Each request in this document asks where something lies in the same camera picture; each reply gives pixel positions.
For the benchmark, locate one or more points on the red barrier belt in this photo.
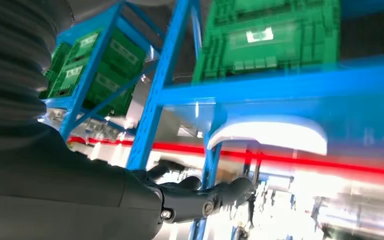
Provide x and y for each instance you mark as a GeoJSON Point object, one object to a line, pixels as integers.
{"type": "Point", "coordinates": [178, 147]}

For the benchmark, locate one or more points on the green plastic crate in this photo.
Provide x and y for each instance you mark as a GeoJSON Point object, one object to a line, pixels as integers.
{"type": "Point", "coordinates": [61, 56]}
{"type": "Point", "coordinates": [51, 84]}
{"type": "Point", "coordinates": [112, 89]}
{"type": "Point", "coordinates": [294, 49]}
{"type": "Point", "coordinates": [304, 10]}
{"type": "Point", "coordinates": [125, 53]}

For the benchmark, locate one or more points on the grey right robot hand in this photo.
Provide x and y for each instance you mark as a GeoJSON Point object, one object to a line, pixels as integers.
{"type": "Point", "coordinates": [62, 198]}

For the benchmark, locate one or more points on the blue metal shelf rack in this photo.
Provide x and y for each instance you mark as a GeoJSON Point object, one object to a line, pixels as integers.
{"type": "Point", "coordinates": [278, 86]}
{"type": "Point", "coordinates": [92, 68]}

